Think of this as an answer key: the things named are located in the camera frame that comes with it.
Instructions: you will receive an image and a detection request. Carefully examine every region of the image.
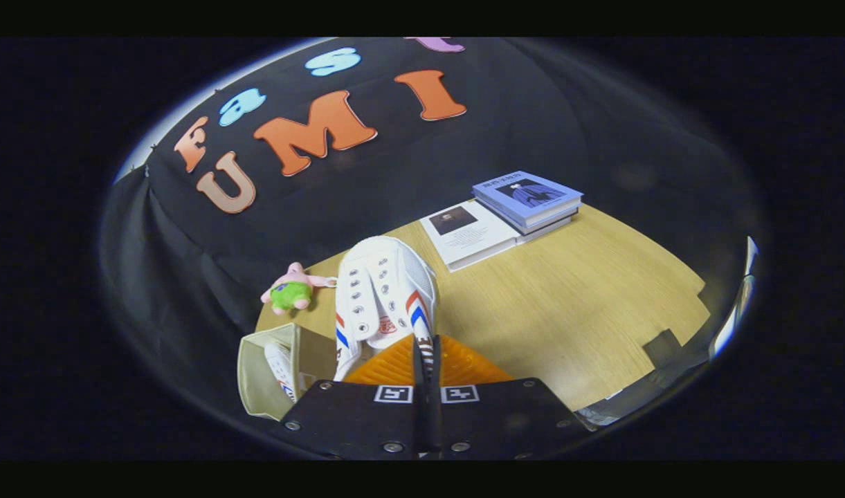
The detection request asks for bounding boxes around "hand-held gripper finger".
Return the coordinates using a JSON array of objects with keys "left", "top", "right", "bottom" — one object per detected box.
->
[
  {"left": 433, "top": 334, "right": 589, "bottom": 461},
  {"left": 270, "top": 335, "right": 431, "bottom": 461}
]

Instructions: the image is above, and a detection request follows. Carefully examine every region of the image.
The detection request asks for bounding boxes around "white shoe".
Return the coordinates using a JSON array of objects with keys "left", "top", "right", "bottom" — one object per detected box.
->
[
  {"left": 264, "top": 342, "right": 300, "bottom": 403},
  {"left": 334, "top": 236, "right": 438, "bottom": 382}
]

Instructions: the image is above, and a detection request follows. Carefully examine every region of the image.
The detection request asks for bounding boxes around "beige fabric storage box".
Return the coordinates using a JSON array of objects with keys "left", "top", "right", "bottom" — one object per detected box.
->
[{"left": 237, "top": 322, "right": 340, "bottom": 421}]

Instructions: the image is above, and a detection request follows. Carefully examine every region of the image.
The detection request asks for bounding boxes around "white book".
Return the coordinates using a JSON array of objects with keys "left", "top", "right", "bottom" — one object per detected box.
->
[{"left": 419, "top": 200, "right": 521, "bottom": 273}]

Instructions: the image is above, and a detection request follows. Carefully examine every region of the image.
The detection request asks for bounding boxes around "pink green plush toy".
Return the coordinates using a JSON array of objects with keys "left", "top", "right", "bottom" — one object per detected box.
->
[{"left": 260, "top": 261, "right": 338, "bottom": 315}]

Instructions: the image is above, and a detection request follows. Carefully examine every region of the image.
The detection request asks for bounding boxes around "thin grey-blue book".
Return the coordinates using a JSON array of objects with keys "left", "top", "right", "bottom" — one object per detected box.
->
[{"left": 512, "top": 211, "right": 579, "bottom": 244}]

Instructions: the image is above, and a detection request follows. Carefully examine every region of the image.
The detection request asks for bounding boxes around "blue book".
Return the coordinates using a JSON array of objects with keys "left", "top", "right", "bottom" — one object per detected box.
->
[{"left": 472, "top": 171, "right": 583, "bottom": 229}]

